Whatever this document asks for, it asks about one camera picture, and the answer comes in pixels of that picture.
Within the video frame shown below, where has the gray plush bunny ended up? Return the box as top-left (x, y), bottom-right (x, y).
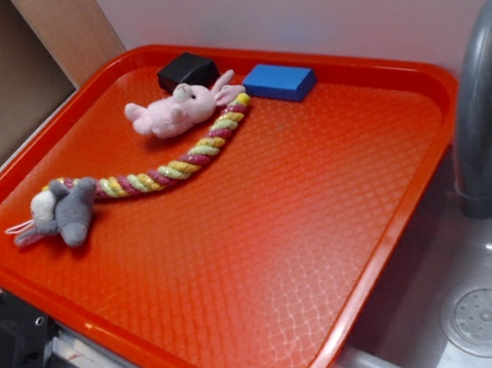
top-left (5, 176), bottom-right (97, 248)

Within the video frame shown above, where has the red plastic tray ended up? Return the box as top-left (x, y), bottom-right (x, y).
top-left (0, 45), bottom-right (457, 368)

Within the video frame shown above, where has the pink plush bunny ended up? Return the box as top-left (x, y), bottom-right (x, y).
top-left (124, 69), bottom-right (246, 139)

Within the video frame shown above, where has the blue block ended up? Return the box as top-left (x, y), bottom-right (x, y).
top-left (242, 64), bottom-right (317, 102)

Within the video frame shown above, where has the black block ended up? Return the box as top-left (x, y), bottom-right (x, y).
top-left (157, 52), bottom-right (220, 93)

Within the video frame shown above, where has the sink drain strainer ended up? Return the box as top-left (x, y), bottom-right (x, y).
top-left (439, 278), bottom-right (492, 359)

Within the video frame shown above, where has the multicolour braided rope toy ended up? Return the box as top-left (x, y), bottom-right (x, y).
top-left (30, 90), bottom-right (265, 212)

